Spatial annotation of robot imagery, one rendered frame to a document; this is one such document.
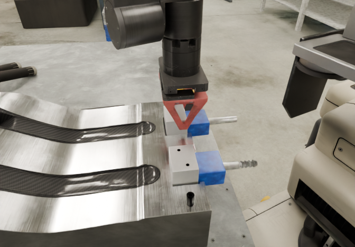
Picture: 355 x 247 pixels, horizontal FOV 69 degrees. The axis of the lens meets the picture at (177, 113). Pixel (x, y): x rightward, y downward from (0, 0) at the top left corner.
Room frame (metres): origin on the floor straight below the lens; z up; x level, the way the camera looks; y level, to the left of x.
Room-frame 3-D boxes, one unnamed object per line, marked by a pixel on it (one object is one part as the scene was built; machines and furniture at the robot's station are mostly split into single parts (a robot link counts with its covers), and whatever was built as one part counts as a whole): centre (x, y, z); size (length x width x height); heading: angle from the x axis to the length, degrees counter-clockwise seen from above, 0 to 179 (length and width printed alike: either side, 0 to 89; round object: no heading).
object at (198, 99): (0.35, -0.01, 0.95); 0.07 x 0.07 x 0.09; 7
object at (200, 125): (0.37, -0.04, 0.89); 0.13 x 0.05 x 0.05; 98
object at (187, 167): (0.26, -0.05, 0.89); 0.13 x 0.05 x 0.05; 97
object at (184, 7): (0.36, 0.00, 1.08); 0.07 x 0.06 x 0.07; 119
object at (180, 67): (0.36, -0.01, 1.02); 0.10 x 0.07 x 0.07; 7
